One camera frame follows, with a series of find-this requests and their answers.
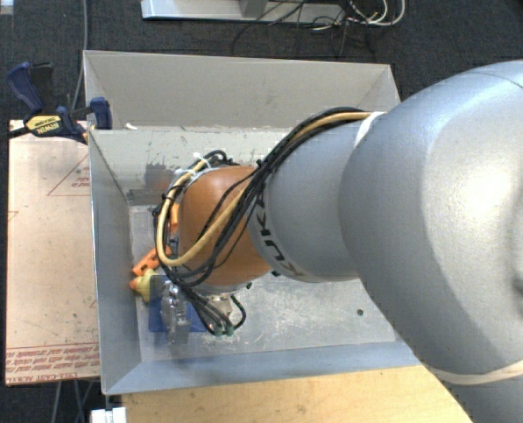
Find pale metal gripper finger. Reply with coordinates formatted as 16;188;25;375
161;279;179;346
176;300;193;344

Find blue flat sponge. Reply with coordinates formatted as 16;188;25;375
147;274;209;334

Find yellow toy fruit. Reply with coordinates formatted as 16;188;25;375
136;268;155;304

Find orange toy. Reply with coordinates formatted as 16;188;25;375
130;200;181;293

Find brown cardboard board red print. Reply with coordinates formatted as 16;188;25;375
4;119;101;387

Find grey metal bin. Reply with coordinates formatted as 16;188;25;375
82;49;422;397

